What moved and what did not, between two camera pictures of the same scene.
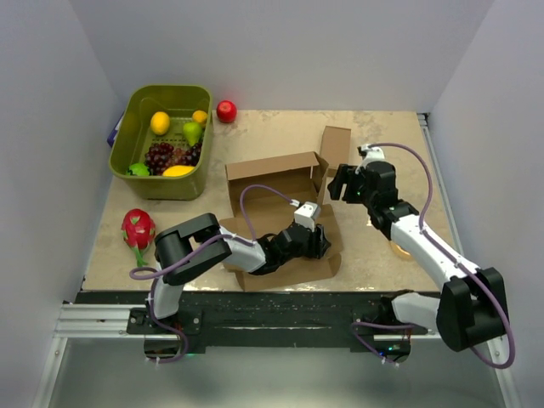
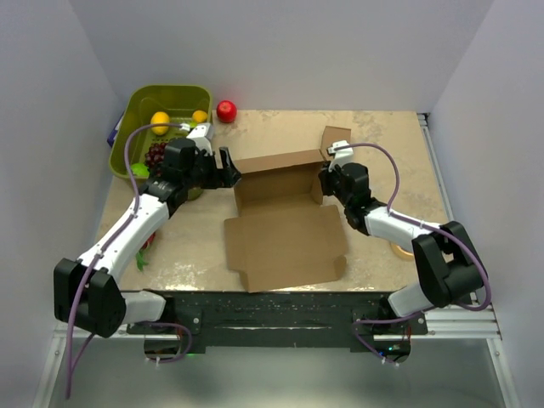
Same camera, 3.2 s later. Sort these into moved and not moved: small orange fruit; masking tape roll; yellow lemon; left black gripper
Moved: left black gripper
Not moved: yellow lemon; small orange fruit; masking tape roll
